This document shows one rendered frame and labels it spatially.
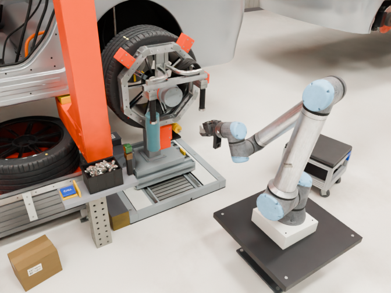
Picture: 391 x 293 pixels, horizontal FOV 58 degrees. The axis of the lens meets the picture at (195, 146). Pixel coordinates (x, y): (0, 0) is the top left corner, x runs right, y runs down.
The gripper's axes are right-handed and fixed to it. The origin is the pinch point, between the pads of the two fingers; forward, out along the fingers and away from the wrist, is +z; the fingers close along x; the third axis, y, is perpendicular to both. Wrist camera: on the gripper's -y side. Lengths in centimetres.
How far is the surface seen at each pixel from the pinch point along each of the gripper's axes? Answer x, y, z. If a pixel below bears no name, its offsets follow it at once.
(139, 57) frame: 19, 51, 17
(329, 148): -103, -43, -9
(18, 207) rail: 101, -17, 56
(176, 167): -9, -32, 60
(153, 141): 18.7, -0.5, 28.2
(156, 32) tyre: 1, 64, 21
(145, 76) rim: 10, 40, 33
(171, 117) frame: -2.7, 9.6, 36.2
